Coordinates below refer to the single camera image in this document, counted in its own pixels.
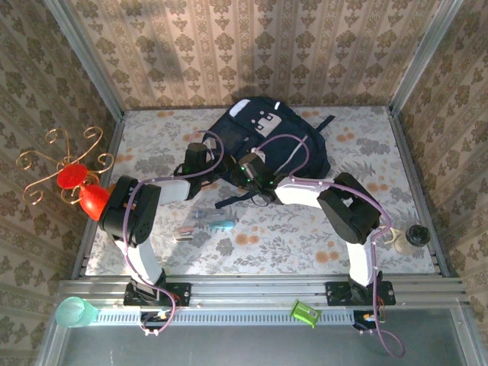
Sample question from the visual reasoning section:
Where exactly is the aluminium frame post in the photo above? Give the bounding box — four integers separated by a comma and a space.
389, 0, 465, 112
42, 0, 126, 120

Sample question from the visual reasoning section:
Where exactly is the beige wishbone-shaped object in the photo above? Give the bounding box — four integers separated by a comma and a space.
375, 225, 400, 245

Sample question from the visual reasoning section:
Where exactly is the aluminium side rail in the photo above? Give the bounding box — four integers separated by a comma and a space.
387, 107, 451, 278
71, 114, 126, 278

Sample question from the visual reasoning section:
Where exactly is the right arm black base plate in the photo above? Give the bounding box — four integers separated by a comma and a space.
325, 281, 397, 307

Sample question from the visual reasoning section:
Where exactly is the navy blue backpack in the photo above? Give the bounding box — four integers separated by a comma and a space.
207, 97, 336, 209

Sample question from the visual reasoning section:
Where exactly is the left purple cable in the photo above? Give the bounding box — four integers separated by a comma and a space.
124, 130, 226, 339

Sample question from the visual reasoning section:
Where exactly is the red egg-shaped vase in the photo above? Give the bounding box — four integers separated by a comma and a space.
79, 184, 112, 222

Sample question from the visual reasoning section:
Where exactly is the gold wire red disc ornament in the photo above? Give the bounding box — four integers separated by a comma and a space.
14, 127, 115, 207

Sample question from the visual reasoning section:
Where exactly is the green pencil sharpener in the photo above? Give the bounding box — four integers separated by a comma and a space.
290, 300, 322, 329

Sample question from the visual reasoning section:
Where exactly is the white slotted cable duct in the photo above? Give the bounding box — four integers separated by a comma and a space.
93, 307, 355, 327

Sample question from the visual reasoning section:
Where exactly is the aluminium front rail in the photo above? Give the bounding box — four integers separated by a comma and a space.
56, 274, 470, 308

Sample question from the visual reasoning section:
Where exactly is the glass bottle black cap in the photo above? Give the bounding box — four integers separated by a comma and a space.
394, 224, 432, 255

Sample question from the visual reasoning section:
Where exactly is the grey metal sheet panel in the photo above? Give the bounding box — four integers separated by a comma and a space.
37, 308, 477, 366

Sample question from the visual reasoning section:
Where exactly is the teal plastic cup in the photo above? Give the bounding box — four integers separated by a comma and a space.
54, 296, 99, 329

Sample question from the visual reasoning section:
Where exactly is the floral print tablecloth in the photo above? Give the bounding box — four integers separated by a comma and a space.
85, 106, 438, 276

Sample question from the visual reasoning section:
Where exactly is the small circuit board with wires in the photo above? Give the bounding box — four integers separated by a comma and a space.
139, 309, 180, 337
352, 309, 387, 336

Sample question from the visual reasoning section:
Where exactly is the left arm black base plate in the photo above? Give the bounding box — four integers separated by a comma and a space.
124, 281, 191, 308

